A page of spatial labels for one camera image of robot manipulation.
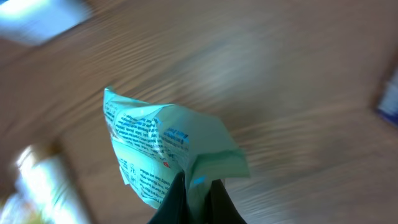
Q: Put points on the white barcode scanner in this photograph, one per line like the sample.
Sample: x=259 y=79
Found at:
x=387 y=102

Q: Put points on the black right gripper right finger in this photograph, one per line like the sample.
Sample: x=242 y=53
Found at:
x=220 y=208

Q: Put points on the white cream tube gold cap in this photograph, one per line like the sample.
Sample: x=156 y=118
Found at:
x=43 y=179

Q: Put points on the teal wet wipes packet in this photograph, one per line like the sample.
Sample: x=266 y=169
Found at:
x=153 y=143

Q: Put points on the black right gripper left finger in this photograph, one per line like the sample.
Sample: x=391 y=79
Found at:
x=173 y=209

